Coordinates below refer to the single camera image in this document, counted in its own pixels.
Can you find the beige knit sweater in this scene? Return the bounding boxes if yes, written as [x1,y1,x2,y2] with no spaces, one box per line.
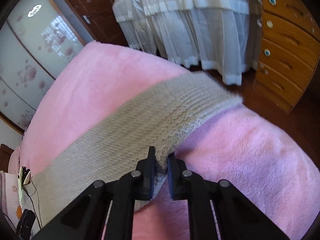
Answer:
[21,72,242,224]

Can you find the pink cartoon quilt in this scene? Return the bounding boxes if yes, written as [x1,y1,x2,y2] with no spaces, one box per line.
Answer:
[1,171,23,231]

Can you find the light green folded garment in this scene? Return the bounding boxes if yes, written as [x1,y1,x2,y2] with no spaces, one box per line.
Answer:
[17,166,31,205]

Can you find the wooden headboard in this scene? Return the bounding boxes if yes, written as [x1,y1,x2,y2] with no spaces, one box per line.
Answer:
[0,144,14,172]

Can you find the pink fleece bed cover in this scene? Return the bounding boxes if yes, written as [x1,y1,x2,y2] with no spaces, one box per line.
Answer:
[9,42,319,239]

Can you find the floral sliding wardrobe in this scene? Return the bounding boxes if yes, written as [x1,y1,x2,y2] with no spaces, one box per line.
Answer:
[1,0,85,133]

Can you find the wooden chest of drawers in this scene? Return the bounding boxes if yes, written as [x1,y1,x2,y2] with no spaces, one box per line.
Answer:
[253,0,319,113]

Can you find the brown wooden door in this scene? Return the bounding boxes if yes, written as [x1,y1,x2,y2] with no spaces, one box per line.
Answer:
[65,0,128,47]

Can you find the black cable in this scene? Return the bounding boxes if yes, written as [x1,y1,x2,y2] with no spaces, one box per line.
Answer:
[22,182,43,230]

